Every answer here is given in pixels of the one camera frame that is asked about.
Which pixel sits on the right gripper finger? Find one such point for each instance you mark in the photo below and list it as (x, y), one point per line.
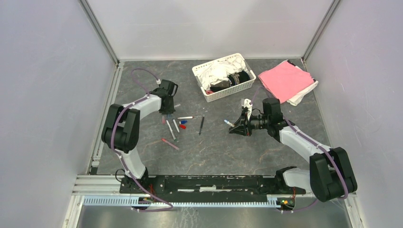
(240, 128)
(245, 115)

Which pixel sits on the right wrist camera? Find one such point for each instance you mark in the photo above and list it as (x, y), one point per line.
(246, 103)

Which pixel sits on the black cloth in basket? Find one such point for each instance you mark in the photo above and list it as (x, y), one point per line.
(233, 80)

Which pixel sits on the red tipped white marker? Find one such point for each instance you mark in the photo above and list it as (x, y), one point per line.
(185, 117)

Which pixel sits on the white cloth in basket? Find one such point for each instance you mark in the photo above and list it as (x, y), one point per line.
(219, 70)

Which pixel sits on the white folded cloth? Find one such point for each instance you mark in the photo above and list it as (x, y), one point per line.
(295, 83)

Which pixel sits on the white plastic basket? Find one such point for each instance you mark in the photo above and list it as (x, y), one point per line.
(210, 96)

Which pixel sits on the pink folded cloth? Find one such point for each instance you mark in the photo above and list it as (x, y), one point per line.
(271, 80)

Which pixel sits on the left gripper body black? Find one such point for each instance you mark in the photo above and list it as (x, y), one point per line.
(170, 109)

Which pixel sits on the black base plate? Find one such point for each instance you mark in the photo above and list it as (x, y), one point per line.
(209, 188)

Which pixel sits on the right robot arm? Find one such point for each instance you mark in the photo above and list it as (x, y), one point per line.
(330, 174)

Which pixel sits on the white marker pen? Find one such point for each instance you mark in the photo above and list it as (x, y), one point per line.
(176, 125)

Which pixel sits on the black pen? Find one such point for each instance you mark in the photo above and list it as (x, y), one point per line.
(202, 123)

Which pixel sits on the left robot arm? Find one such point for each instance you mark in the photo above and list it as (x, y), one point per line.
(121, 131)

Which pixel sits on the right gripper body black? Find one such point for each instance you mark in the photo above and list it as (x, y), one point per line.
(257, 122)

